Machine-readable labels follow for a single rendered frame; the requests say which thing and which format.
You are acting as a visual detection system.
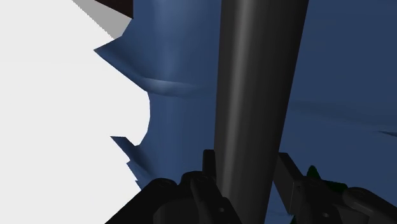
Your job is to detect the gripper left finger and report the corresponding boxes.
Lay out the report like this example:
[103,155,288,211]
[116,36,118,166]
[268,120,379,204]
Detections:
[105,149,243,224]

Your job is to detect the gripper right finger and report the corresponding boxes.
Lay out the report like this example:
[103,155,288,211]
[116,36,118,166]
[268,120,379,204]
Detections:
[272,152,397,224]

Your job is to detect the dark grey cylinder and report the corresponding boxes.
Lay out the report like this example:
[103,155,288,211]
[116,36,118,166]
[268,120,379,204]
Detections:
[213,0,310,224]

